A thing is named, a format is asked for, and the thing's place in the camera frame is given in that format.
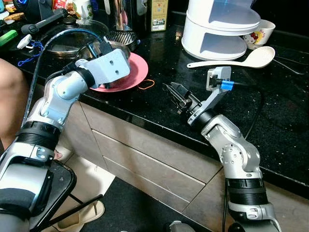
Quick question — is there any orange rubber band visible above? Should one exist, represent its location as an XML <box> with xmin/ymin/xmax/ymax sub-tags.
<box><xmin>139</xmin><ymin>79</ymin><xmax>155</xmax><ymax>90</ymax></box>

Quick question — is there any green plastic lighter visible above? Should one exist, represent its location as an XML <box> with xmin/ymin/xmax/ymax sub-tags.
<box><xmin>0</xmin><ymin>30</ymin><xmax>19</xmax><ymax>47</ymax></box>

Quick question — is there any grey robot foot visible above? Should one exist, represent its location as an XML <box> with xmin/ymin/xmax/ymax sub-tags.
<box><xmin>164</xmin><ymin>220</ymin><xmax>198</xmax><ymax>232</ymax></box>

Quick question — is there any red yellow snack packet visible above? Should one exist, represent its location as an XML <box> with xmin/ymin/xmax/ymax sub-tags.
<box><xmin>53</xmin><ymin>0</ymin><xmax>80</xmax><ymax>15</ymax></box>

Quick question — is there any black chair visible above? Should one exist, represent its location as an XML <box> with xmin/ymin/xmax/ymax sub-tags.
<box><xmin>29</xmin><ymin>159</ymin><xmax>104</xmax><ymax>232</ymax></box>

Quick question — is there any black slotted spatula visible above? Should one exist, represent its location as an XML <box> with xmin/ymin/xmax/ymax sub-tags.
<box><xmin>105</xmin><ymin>30</ymin><xmax>140</xmax><ymax>51</ymax></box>

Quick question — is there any black speaker with ring light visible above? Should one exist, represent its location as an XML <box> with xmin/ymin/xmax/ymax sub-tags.
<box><xmin>12</xmin><ymin>0</ymin><xmax>54</xmax><ymax>22</ymax></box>

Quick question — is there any pink round plate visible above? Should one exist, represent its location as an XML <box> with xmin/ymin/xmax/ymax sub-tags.
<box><xmin>91</xmin><ymin>52</ymin><xmax>149</xmax><ymax>92</ymax></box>

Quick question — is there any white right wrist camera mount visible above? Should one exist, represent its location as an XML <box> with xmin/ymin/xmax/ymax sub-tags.
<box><xmin>187</xmin><ymin>67</ymin><xmax>232</xmax><ymax>126</ymax></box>

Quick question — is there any brown pastry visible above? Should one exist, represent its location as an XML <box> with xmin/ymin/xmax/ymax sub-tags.
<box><xmin>4</xmin><ymin>12</ymin><xmax>26</xmax><ymax>22</ymax></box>

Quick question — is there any glass pot lid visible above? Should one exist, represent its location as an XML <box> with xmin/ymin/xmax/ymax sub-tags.
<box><xmin>41</xmin><ymin>19</ymin><xmax>111</xmax><ymax>59</ymax></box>

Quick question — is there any beige slipper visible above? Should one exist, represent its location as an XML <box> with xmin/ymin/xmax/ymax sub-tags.
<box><xmin>53</xmin><ymin>199</ymin><xmax>106</xmax><ymax>232</ymax></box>

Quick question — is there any white tag with blue cord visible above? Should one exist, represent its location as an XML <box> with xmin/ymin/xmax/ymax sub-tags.
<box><xmin>16</xmin><ymin>34</ymin><xmax>44</xmax><ymax>67</ymax></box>

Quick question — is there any black steel kitchen appliance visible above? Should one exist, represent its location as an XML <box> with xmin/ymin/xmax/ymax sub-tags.
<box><xmin>104</xmin><ymin>0</ymin><xmax>148</xmax><ymax>32</ymax></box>

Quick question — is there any white rice spoon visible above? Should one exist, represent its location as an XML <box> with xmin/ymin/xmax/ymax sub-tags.
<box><xmin>187</xmin><ymin>46</ymin><xmax>276</xmax><ymax>69</ymax></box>

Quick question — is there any grey wood cabinet front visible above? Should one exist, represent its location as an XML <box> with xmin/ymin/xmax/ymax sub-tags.
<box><xmin>58</xmin><ymin>89</ymin><xmax>309</xmax><ymax>232</ymax></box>

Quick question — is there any white tiered plastic container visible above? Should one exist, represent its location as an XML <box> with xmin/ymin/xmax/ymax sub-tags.
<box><xmin>181</xmin><ymin>0</ymin><xmax>264</xmax><ymax>61</ymax></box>

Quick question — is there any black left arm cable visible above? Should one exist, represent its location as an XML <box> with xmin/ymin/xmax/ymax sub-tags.
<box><xmin>22</xmin><ymin>28</ymin><xmax>114</xmax><ymax>126</ymax></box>

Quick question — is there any white cartoon print cup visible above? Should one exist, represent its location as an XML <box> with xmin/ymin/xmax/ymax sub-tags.
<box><xmin>244</xmin><ymin>19</ymin><xmax>276</xmax><ymax>49</ymax></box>

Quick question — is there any yellow tea box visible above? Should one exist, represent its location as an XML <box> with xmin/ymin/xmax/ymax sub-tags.
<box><xmin>150</xmin><ymin>0</ymin><xmax>169</xmax><ymax>32</ymax></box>

